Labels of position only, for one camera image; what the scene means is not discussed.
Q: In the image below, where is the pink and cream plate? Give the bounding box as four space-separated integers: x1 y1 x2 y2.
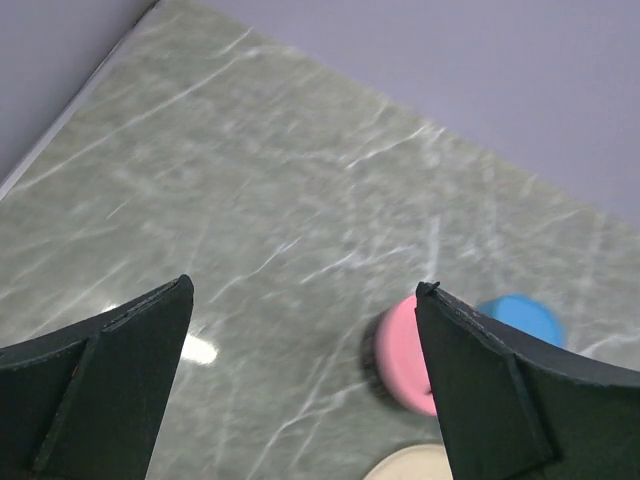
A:
363 444 453 480

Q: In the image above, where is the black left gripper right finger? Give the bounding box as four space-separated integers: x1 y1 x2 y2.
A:
415 282 639 480

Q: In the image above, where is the blue lunch box lid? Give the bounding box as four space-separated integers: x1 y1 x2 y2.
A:
476 294 567 348

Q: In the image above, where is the pink round lid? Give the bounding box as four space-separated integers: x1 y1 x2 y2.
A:
374 295 437 417

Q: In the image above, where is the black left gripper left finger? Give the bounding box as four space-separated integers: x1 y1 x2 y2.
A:
1 275 194 479

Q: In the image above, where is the round steel bowl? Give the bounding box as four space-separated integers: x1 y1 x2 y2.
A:
359 314 396 408

